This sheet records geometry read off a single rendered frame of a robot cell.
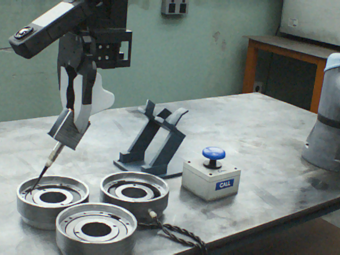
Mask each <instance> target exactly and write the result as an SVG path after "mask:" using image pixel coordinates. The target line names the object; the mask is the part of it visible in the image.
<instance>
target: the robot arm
mask: <svg viewBox="0 0 340 255"><path fill-rule="evenodd" d="M127 14H128V0H64V1H63V2H61V3H60V4H58V5H57V6H55V7H54V8H52V9H50V11H48V12H46V13H45V14H43V15H42V16H41V17H39V18H37V19H36V20H35V21H33V22H32V23H30V24H29V25H27V26H25V27H24V28H22V29H20V30H19V31H17V32H16V33H15V34H14V35H13V36H11V37H10V38H9V44H10V45H11V47H12V48H13V50H14V52H15V54H17V55H19V56H21V57H23V58H25V59H31V58H32V57H34V56H35V55H36V54H39V53H40V52H41V51H42V50H44V49H45V48H46V47H47V46H49V45H50V44H52V43H53V42H55V41H56V40H57V39H59V52H58V66H57V74H58V84H59V90H60V97H61V102H62V104H63V108H65V107H66V108H68V109H69V108H70V109H71V110H73V111H74V112H73V113H75V116H74V117H73V123H75V125H76V127H77V129H78V131H79V133H84V132H85V130H86V128H87V125H88V121H89V118H90V116H91V115H93V114H96V113H99V112H102V111H103V110H105V109H108V108H110V107H111V106H112V105H113V104H114V95H113V93H111V92H108V91H106V90H105V89H103V88H102V86H101V75H100V74H99V73H98V72H97V68H101V69H115V68H116V67H117V68H118V67H130V62H131V51H132V31H129V30H127V28H126V25H127ZM121 42H129V49H128V58H127V59H124V53H122V52H120V47H121ZM324 73H325V74H324V81H323V87H322V93H321V99H320V103H319V110H318V116H317V121H316V123H315V125H314V126H313V128H312V130H311V132H310V133H309V135H308V137H307V139H306V141H305V143H304V146H303V151H302V156H303V158H304V159H305V160H306V161H307V162H309V163H311V164H312V165H314V166H317V167H319V168H322V169H325V170H329V171H333V172H338V173H340V53H334V54H331V55H330V56H329V57H328V59H327V63H326V68H325V69H324Z"/></svg>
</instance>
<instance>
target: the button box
mask: <svg viewBox="0 0 340 255"><path fill-rule="evenodd" d="M209 160H210V159H208V158H206V157H204V158H198V159H195V160H191V161H185V162H183V172H182V184H181V186H183V187H184V188H186V189H188V190H189V191H191V192H193V193H194V194H195V195H197V196H198V197H200V198H201V199H203V200H205V201H212V200H216V199H220V198H224V197H227V196H229V195H234V194H237V193H238V189H239V180H240V176H241V169H240V168H238V167H236V166H234V165H232V164H230V163H228V162H226V161H224V160H223V159H220V160H217V161H216V164H209Z"/></svg>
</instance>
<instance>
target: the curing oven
mask: <svg viewBox="0 0 340 255"><path fill-rule="evenodd" d="M280 32H283V33H286V34H287V35H286V38H287V39H292V35H294V36H300V37H303V38H308V39H313V40H316V41H319V42H325V43H330V44H335V46H340V0H284V5H283V9H282V17H281V24H280Z"/></svg>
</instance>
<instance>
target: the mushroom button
mask: <svg viewBox="0 0 340 255"><path fill-rule="evenodd" d="M202 155H203V156H204V157H206V158H208V159H210V160H209V164H216V161H217V160H220V159H224V158H225V157H226V153H225V151H224V150H223V149H221V148H218V147H205V148H204V149H203V152H202Z"/></svg>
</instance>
